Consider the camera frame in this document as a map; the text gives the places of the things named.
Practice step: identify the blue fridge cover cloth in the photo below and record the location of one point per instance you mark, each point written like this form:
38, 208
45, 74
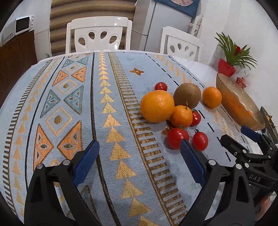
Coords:
188, 7

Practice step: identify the white chair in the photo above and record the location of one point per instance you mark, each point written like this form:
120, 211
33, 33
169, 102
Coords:
180, 44
98, 33

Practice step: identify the red paper ornament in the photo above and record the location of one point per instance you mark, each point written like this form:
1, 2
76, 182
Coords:
241, 82

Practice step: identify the cherry tomato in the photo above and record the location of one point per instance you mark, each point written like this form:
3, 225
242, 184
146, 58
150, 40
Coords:
196, 118
161, 86

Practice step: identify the white microwave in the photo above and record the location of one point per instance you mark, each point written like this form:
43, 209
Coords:
16, 27

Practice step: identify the white patterned hanging decoration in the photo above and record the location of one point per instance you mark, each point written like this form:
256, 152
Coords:
195, 26

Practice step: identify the brown ribbed glass bowl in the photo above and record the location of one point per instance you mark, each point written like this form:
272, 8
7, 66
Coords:
238, 104

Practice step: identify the potted plant red pot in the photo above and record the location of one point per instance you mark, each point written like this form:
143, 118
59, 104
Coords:
235, 56

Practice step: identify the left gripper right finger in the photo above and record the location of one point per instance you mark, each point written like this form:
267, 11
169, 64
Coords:
225, 197

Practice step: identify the patterned light blue tablecloth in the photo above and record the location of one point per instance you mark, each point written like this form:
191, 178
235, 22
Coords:
61, 104

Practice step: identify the smooth orange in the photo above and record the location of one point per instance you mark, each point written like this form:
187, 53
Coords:
211, 97

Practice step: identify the oval tomato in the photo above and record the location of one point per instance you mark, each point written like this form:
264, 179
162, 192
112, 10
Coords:
200, 140

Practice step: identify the large brown kiwi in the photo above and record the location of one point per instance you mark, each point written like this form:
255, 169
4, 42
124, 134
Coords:
187, 94

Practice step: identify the tangerine with stem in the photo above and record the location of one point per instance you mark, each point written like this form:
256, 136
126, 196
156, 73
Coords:
181, 116

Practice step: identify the right hand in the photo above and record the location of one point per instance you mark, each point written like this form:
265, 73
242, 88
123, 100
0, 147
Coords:
267, 210

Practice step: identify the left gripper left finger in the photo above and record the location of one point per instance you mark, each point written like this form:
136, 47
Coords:
42, 206

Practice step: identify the white chair right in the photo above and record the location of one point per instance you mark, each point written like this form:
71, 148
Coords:
180, 44

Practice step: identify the large red tomato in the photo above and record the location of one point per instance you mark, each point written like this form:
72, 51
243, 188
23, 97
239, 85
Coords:
175, 136

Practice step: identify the white chair left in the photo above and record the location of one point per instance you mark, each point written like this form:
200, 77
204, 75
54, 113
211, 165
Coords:
98, 33

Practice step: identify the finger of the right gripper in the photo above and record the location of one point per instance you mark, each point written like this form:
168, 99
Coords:
245, 159
253, 134

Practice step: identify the large orange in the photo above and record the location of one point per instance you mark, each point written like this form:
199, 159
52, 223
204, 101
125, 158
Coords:
157, 106

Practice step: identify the brown wooden sideboard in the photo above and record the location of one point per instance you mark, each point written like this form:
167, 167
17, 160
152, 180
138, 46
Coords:
17, 56

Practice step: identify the striped brown curtain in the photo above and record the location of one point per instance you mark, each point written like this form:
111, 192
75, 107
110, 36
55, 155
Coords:
63, 12

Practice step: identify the silver refrigerator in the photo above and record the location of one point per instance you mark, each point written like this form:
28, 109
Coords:
150, 18

